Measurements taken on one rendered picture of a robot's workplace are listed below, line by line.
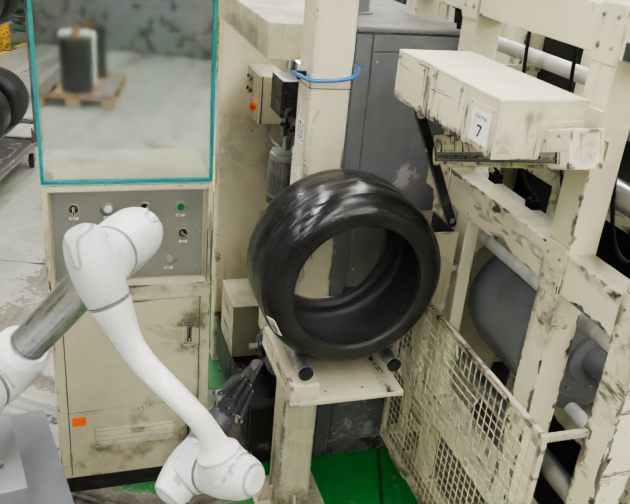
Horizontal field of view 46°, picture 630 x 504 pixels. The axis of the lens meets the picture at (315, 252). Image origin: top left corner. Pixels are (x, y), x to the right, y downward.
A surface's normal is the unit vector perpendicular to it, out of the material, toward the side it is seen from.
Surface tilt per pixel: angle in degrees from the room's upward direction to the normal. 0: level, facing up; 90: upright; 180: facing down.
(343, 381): 0
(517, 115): 90
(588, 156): 72
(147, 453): 90
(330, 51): 90
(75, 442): 90
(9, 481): 3
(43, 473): 0
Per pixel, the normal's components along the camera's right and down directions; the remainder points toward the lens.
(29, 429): 0.08, -0.90
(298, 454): 0.29, 0.43
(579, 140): 0.30, 0.13
